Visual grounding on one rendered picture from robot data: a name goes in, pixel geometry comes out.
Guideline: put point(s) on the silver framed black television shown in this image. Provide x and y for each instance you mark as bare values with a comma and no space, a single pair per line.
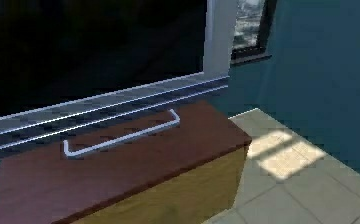
94,50

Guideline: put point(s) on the brown topped wooden cabinet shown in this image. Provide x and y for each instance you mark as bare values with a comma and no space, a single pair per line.
148,176

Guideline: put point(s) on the black framed window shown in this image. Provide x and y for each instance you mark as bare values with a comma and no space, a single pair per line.
251,26

